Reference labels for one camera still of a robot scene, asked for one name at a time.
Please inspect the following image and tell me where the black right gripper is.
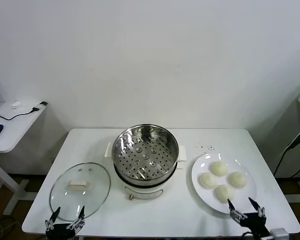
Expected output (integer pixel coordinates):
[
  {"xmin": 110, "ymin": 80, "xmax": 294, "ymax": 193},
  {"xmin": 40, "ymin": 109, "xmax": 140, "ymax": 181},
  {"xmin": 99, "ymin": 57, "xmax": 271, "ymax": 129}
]
[{"xmin": 226, "ymin": 197, "xmax": 271, "ymax": 238}]

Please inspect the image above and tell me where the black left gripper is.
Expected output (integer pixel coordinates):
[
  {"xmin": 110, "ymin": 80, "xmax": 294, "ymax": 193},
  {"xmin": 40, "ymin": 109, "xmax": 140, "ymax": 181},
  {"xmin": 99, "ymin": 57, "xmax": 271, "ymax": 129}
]
[{"xmin": 44, "ymin": 205, "xmax": 86, "ymax": 240}]

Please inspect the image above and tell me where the white steamed baozi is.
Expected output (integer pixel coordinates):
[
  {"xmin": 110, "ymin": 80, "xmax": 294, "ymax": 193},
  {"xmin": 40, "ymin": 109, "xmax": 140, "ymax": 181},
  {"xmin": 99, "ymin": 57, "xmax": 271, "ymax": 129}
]
[
  {"xmin": 198, "ymin": 172, "xmax": 218, "ymax": 189},
  {"xmin": 227, "ymin": 171, "xmax": 248, "ymax": 189},
  {"xmin": 214, "ymin": 184, "xmax": 235, "ymax": 203},
  {"xmin": 209, "ymin": 161, "xmax": 229, "ymax": 177}
]

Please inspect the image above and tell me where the glass lid with cream handle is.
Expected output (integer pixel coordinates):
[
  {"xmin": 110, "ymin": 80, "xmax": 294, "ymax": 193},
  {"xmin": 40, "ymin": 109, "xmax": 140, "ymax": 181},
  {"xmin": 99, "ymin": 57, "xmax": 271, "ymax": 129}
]
[{"xmin": 49, "ymin": 162, "xmax": 112, "ymax": 222}]

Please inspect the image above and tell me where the stainless steel steamer basket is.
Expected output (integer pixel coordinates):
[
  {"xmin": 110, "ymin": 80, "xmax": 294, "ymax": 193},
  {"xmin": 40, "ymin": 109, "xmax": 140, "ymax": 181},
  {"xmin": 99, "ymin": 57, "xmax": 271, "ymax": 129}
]
[{"xmin": 104, "ymin": 123, "xmax": 187, "ymax": 187}]

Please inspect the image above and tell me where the white round plate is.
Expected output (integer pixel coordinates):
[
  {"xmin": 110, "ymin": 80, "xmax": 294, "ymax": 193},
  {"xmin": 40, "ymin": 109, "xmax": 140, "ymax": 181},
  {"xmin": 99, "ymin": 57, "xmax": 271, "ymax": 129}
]
[{"xmin": 191, "ymin": 152, "xmax": 258, "ymax": 215}]

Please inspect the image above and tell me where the white electric cooker pot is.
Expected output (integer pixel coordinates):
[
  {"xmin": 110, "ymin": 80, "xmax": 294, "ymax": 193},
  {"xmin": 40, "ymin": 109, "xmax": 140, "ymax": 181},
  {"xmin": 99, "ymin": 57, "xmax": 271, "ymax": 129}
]
[{"xmin": 113, "ymin": 161, "xmax": 185, "ymax": 201}]

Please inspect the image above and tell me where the white side desk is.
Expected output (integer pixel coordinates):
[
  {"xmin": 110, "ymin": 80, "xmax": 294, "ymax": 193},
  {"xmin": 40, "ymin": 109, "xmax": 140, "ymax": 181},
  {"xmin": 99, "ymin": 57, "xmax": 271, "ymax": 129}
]
[{"xmin": 0, "ymin": 101, "xmax": 49, "ymax": 216}]

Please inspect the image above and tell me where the black and silver adapter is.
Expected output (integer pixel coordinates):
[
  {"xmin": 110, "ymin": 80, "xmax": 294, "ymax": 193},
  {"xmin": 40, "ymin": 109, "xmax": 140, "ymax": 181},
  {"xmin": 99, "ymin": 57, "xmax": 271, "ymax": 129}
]
[{"xmin": 31, "ymin": 101, "xmax": 49, "ymax": 112}]

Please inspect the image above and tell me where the grey right wrist camera module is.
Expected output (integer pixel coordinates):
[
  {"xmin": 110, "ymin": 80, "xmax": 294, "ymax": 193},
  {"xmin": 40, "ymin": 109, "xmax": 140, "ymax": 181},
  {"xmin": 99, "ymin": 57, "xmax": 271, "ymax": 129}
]
[{"xmin": 269, "ymin": 226, "xmax": 290, "ymax": 240}]

